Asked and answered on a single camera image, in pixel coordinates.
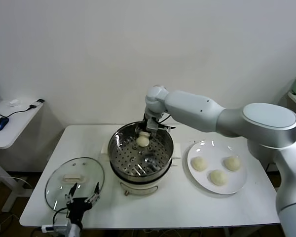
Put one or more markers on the white round plate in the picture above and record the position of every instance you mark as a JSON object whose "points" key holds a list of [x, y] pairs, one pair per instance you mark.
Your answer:
{"points": [[202, 182]]}

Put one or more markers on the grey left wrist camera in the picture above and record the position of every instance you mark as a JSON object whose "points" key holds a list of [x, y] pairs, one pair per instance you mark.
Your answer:
{"points": [[62, 225]]}

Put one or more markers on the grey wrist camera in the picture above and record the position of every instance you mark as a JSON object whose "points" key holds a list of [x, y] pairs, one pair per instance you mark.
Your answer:
{"points": [[153, 124], [62, 225]]}

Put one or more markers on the stainless steel steamer pot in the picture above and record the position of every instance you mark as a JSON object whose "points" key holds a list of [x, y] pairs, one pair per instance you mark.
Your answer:
{"points": [[138, 188]]}

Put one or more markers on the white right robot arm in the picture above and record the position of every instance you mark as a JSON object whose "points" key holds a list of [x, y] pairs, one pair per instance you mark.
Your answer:
{"points": [[195, 108]]}

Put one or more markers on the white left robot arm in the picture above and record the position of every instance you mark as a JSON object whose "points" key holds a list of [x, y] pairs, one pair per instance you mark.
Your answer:
{"points": [[76, 228]]}

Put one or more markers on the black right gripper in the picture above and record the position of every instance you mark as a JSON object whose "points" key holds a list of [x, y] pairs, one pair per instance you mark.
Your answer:
{"points": [[145, 121]]}

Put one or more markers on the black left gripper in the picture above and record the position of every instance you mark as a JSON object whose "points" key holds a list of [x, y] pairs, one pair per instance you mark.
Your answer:
{"points": [[79, 207]]}

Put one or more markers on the blue computer mouse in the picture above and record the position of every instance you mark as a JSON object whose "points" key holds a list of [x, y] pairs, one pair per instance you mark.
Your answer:
{"points": [[0, 124]]}

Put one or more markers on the perforated steel steamer basket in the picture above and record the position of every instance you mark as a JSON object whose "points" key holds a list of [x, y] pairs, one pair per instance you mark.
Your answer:
{"points": [[112, 148]]}

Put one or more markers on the white side desk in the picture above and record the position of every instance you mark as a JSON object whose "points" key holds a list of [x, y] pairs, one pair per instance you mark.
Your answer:
{"points": [[14, 128]]}

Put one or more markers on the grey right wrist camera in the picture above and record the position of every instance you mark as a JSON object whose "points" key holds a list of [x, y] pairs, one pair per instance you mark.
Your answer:
{"points": [[153, 124]]}

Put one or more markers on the round glass pot lid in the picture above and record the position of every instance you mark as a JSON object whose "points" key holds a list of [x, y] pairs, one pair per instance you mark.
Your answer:
{"points": [[88, 170]]}

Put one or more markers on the small white crumpled object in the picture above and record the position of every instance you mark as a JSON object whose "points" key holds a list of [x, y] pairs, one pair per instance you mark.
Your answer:
{"points": [[14, 102]]}

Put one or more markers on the white steamed baozi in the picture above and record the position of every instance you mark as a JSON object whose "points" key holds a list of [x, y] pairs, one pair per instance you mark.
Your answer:
{"points": [[199, 164], [232, 163], [218, 177], [142, 140]]}

